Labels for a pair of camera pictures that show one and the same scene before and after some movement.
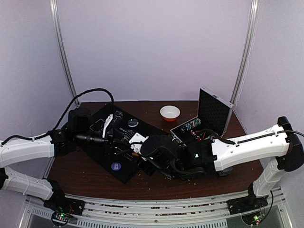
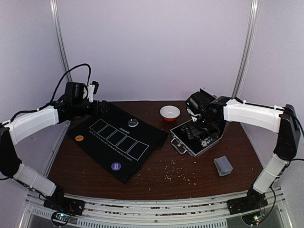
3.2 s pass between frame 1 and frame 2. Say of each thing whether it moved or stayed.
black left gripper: moved
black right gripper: moved
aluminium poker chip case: stayed
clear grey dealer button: stayed
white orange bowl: stayed
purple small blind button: stayed
